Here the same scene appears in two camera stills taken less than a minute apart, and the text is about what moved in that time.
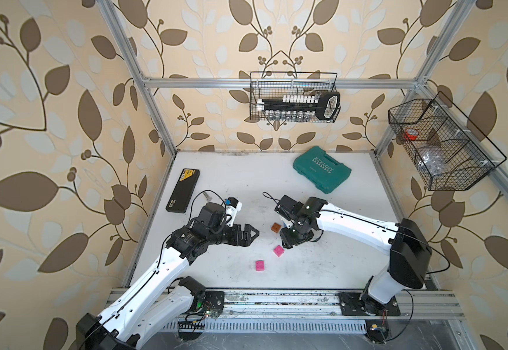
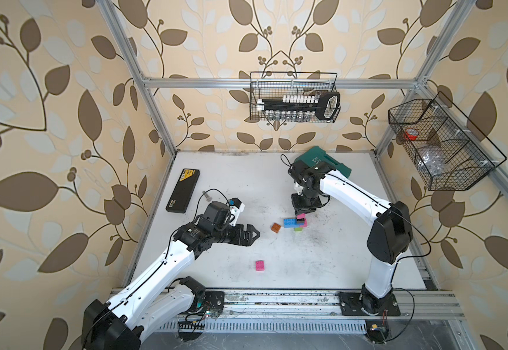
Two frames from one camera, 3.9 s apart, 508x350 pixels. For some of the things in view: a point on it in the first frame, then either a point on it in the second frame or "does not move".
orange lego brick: [275, 227] does not move
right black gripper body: [293, 234] → [305, 201]
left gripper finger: [246, 243] does not move
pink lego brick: [260, 265] does not move
